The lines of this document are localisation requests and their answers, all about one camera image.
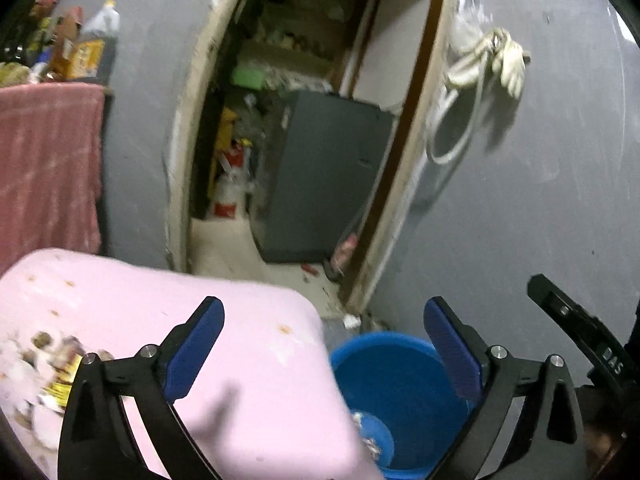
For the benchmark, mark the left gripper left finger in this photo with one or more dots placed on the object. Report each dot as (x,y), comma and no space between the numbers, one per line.
(185,349)

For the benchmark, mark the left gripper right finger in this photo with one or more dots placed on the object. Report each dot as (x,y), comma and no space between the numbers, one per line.
(460,348)

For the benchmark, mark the yellow white carton wrapper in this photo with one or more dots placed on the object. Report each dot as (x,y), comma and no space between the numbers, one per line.
(55,393)

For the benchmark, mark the person right hand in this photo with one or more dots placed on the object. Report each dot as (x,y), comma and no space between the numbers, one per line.
(600,450)

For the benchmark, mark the blue plastic bucket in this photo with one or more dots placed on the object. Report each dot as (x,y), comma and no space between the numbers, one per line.
(405,399)

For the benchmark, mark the pink quilted table cloth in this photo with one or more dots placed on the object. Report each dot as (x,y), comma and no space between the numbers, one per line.
(114,371)

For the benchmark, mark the grey washing machine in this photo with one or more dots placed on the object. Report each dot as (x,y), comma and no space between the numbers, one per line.
(316,171)

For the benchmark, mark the red plaid cloth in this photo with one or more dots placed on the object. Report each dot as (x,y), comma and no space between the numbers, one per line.
(50,168)

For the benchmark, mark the cream rubber gloves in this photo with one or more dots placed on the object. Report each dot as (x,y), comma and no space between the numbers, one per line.
(497,50)

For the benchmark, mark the large oil jug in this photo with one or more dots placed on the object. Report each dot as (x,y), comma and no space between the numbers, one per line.
(94,51)

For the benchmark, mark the wooden door frame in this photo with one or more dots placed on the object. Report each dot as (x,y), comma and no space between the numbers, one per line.
(400,176)

